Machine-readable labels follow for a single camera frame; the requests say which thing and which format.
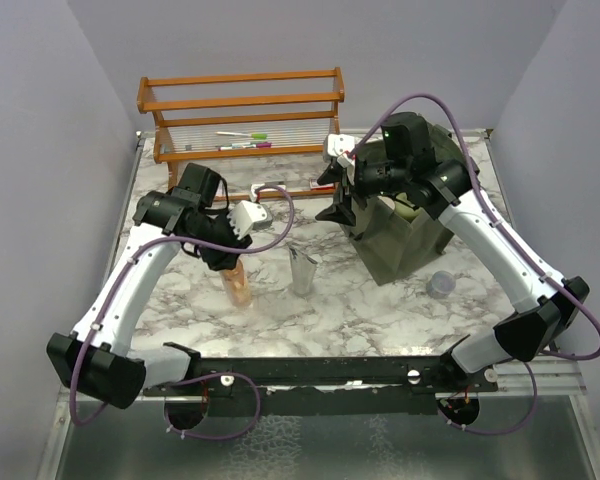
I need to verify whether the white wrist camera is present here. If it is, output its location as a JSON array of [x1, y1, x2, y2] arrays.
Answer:
[[227, 200, 273, 240], [322, 133, 357, 169]]

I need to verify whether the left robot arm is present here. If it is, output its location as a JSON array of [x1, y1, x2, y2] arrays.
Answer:
[[46, 164, 251, 409]]

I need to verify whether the green canvas bag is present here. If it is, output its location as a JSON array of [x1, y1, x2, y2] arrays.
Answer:
[[342, 112, 471, 285]]

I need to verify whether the purple cable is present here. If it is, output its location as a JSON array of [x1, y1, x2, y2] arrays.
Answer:
[[68, 184, 295, 441], [349, 93, 600, 435]]

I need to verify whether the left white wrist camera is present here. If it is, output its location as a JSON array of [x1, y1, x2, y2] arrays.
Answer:
[[227, 200, 273, 240]]

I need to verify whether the silver foil pouch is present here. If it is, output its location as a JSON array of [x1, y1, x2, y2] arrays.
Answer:
[[288, 245, 319, 297]]

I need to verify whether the green white marker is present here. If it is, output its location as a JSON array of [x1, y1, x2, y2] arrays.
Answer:
[[215, 131, 268, 140]]

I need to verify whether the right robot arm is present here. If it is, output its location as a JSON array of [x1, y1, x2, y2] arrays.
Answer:
[[316, 112, 590, 391]]

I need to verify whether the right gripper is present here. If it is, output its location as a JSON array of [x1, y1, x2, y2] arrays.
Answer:
[[314, 159, 408, 226]]

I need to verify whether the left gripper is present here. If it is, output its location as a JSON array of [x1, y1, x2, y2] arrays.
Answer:
[[188, 207, 253, 270]]

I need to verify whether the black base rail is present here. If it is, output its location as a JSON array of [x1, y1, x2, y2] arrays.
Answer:
[[145, 356, 498, 416]]

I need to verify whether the pink green marker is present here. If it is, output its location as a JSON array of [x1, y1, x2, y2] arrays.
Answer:
[[216, 142, 272, 151]]

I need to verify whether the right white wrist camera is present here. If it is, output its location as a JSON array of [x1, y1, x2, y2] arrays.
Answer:
[[322, 133, 357, 169]]

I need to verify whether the red white small box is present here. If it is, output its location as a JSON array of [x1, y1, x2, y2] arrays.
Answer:
[[309, 178, 334, 191]]

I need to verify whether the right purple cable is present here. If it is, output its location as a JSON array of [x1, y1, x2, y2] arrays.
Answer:
[[349, 93, 600, 435]]

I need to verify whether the green lotion bottle white cap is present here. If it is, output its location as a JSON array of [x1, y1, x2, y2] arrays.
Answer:
[[394, 198, 423, 222]]

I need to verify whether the long white box black stripe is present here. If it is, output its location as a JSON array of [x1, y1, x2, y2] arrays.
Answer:
[[250, 182, 287, 193]]

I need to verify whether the pink orange bottle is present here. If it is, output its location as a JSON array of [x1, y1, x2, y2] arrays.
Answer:
[[220, 261, 252, 307]]

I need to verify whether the small purple jar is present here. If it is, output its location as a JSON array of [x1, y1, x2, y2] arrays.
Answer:
[[426, 270, 456, 299]]

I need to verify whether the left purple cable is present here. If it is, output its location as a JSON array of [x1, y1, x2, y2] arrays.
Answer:
[[68, 184, 295, 441]]

